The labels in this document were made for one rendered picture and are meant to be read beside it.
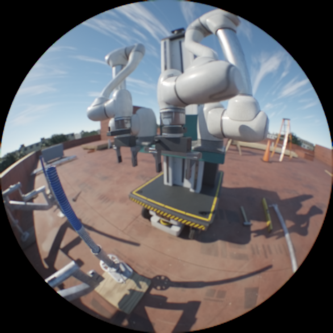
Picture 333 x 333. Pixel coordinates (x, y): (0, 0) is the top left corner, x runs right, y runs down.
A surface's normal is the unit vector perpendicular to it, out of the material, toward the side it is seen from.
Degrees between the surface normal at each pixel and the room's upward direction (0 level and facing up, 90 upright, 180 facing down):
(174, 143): 90
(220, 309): 0
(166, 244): 0
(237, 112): 96
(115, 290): 0
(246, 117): 94
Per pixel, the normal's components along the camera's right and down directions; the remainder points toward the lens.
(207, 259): -0.02, -0.94
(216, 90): -0.36, 0.90
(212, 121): -0.78, 0.19
